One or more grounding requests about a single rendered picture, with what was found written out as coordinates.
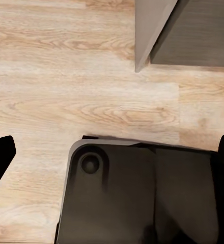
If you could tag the dishwasher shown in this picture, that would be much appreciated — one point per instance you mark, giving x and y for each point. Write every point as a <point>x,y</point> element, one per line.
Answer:
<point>193,35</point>

